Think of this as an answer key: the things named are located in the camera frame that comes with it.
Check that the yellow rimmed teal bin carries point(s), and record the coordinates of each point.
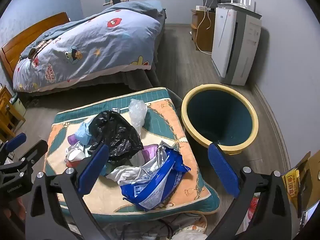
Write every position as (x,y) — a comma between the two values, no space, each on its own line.
(220,115)

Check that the white air purifier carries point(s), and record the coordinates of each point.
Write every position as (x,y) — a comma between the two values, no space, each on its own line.
(225,42)

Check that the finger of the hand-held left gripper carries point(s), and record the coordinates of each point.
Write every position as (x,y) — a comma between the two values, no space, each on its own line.
(16,140)
(33,150)

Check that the crumpled white tissue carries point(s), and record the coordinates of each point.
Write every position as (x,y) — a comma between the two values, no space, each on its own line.
(118,173)

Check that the blue rubber glove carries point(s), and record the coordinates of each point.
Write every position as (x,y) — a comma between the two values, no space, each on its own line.
(82,133)

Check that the small white blue packet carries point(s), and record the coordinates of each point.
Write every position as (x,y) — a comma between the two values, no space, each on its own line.
(116,109)

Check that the lilac plastic wrapper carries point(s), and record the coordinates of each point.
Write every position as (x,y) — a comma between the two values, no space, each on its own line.
(150,152)

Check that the white router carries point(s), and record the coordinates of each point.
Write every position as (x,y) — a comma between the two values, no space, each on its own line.
(241,0)

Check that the clear plastic bag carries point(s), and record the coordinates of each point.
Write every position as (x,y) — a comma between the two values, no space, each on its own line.
(137,112)

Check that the blue snack packet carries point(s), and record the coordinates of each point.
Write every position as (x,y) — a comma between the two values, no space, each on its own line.
(160,185)

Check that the white power strip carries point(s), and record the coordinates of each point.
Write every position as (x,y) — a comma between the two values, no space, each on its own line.
(201,8)

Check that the bed with cartoon duvet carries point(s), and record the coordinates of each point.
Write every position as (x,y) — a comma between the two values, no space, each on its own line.
(87,47)

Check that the wooden cabinet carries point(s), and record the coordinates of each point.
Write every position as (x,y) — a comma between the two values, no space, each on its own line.
(203,35)

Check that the white foil sealed tray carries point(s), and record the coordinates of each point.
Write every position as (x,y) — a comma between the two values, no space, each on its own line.
(73,155)

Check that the yellow packet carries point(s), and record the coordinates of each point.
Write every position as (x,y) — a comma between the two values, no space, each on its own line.
(290,182)

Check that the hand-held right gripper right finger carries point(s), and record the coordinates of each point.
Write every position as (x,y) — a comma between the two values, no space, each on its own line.
(222,170)

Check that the patterned quilted table cover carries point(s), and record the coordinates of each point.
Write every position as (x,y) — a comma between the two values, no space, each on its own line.
(107,197)

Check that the white container green lid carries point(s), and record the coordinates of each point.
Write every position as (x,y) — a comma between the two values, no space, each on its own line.
(18,106)

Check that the wooden bed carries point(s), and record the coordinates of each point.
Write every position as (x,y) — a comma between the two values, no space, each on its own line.
(37,30)

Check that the red white plastic bag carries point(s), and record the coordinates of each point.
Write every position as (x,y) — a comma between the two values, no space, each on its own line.
(252,205)

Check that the white printed cloth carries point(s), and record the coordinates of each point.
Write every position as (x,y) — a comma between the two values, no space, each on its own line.
(190,232)

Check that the cardboard box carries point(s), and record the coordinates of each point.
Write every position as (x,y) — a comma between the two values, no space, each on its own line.
(312,170)

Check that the black plastic bag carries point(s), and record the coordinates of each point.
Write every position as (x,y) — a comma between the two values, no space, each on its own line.
(115,135)

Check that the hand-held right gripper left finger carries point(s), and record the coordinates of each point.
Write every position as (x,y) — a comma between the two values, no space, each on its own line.
(93,162)

